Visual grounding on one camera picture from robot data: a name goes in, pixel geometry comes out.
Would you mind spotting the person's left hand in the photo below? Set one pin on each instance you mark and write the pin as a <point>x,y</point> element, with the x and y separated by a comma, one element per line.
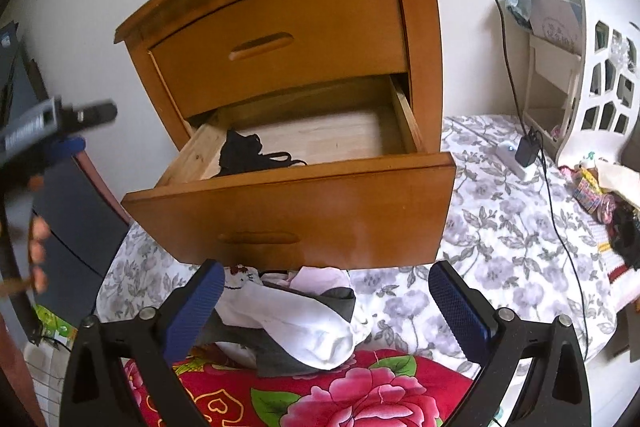
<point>39,252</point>

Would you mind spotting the white cartoon print garment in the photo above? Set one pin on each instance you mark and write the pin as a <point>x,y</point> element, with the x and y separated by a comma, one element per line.
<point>242,277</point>

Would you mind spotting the dark blue cabinet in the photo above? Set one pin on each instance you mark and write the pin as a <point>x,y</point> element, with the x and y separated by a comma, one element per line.
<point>75,217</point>

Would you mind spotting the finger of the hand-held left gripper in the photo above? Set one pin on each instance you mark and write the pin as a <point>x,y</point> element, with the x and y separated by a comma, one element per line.
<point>90,114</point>
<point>65,149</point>

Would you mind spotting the grey floral bedsheet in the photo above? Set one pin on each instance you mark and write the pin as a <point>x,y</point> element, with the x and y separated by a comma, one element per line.
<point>500,232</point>

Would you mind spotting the pile of colourful trinkets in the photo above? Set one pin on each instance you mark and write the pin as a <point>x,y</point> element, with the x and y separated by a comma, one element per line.
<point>590,192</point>

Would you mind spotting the black charger adapter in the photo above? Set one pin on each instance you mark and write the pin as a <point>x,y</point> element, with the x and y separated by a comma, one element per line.
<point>529,149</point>

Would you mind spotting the pale blue book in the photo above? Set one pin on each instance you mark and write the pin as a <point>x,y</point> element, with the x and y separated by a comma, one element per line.
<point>555,22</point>

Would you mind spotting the grey garment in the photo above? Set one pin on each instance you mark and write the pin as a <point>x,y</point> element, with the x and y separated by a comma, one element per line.
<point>280,359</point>

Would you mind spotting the white woven mat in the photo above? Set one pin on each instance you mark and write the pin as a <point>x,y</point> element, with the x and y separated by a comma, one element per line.
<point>620,277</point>

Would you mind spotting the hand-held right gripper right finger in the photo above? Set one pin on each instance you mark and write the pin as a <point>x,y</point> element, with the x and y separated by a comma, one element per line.
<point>460,307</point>

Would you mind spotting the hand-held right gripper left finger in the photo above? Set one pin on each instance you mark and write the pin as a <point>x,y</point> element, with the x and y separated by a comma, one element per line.
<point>192,307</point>

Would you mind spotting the wooden nightstand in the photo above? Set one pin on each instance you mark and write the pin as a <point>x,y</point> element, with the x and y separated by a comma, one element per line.
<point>420,32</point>

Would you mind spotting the white power strip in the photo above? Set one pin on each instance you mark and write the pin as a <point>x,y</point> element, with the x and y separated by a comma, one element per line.
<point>507,157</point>

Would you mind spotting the black bra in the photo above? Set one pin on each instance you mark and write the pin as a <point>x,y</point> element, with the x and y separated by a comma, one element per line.
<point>240,152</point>

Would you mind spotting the red floral blanket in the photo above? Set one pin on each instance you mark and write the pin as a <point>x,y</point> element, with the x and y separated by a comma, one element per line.
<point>325,402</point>

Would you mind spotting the white cutout storage rack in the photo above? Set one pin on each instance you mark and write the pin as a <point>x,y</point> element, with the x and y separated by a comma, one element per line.
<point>595,107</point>

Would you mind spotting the black tangled bundle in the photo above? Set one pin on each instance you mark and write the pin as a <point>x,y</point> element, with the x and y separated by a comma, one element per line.
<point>627,237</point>

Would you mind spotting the small white garment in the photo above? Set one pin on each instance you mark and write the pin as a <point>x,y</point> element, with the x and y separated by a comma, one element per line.
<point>300,327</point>

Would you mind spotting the green carton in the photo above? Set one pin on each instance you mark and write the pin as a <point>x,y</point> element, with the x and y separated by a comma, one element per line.
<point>52,322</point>

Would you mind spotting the pale pink garment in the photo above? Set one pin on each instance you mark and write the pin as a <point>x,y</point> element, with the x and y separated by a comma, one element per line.
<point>320,279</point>

